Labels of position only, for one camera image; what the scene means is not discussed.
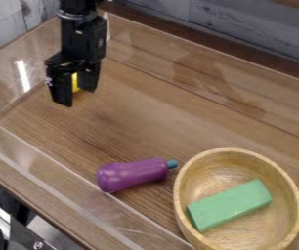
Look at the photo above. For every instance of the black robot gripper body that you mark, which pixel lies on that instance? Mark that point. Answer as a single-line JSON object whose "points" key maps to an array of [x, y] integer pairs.
{"points": [[83, 46]]}

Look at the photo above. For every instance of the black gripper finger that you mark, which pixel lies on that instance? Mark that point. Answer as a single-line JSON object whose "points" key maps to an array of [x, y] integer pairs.
{"points": [[60, 83], [88, 77]]}

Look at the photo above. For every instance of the purple toy eggplant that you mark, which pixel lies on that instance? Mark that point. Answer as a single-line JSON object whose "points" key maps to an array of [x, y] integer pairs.
{"points": [[117, 176]]}

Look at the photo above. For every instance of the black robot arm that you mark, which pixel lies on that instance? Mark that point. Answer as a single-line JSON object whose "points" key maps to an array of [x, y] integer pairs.
{"points": [[77, 7]]}

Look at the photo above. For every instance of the brown wooden bowl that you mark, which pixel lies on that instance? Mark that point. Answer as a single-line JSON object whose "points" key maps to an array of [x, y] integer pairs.
{"points": [[223, 168]]}

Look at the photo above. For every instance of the yellow toy lemon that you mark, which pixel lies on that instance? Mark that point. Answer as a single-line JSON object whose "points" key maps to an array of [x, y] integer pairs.
{"points": [[75, 82]]}

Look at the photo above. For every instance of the clear acrylic tray walls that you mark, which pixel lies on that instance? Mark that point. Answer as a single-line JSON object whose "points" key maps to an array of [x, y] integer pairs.
{"points": [[179, 92]]}

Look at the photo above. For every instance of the green rectangular block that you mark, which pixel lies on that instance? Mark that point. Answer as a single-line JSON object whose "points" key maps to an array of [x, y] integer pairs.
{"points": [[228, 205]]}

